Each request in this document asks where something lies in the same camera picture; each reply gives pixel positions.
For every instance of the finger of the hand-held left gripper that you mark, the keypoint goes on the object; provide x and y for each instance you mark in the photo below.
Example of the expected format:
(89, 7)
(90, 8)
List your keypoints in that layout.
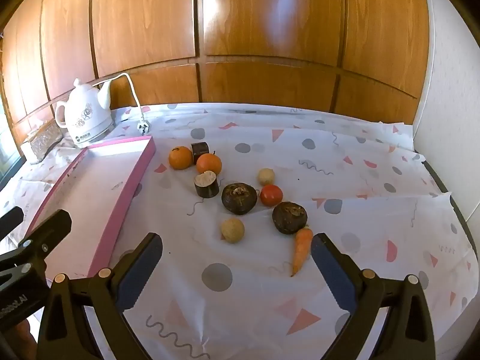
(11, 219)
(48, 232)

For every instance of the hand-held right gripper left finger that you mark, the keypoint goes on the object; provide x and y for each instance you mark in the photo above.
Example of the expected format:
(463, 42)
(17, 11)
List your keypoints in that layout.
(135, 275)

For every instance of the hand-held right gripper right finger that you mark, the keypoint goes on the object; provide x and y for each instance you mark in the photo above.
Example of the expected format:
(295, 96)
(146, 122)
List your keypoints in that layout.
(335, 275)

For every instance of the orange carrot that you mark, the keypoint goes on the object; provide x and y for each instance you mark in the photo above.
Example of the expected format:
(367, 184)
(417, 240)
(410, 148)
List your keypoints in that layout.
(302, 249)

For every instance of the pink shallow box tray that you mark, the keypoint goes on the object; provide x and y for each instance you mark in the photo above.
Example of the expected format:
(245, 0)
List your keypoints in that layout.
(86, 195)

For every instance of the dark brown water chestnut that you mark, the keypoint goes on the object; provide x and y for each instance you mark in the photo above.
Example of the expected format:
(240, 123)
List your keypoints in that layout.
(289, 218)
(239, 199)

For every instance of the red tomato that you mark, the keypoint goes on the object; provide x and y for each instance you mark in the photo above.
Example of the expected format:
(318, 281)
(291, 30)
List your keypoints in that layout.
(271, 195)

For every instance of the small beige potato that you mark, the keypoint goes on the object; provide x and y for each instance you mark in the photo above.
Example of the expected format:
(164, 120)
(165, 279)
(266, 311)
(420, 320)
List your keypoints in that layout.
(232, 230)
(266, 177)

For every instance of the orange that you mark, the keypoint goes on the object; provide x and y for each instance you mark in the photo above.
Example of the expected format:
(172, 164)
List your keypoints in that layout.
(209, 164)
(180, 157)

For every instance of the white patterned tablecloth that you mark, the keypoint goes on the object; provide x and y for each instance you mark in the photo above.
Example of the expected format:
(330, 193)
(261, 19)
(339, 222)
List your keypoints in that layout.
(262, 288)

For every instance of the ornate tissue box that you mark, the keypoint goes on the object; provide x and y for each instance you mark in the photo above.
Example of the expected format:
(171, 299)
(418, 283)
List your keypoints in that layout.
(45, 138)

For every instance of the dark sugarcane piece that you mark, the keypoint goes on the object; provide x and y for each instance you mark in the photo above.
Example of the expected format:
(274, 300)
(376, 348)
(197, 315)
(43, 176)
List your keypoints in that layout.
(200, 148)
(206, 187)

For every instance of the white ceramic electric kettle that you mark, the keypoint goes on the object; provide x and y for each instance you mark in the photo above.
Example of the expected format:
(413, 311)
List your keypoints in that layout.
(84, 116)

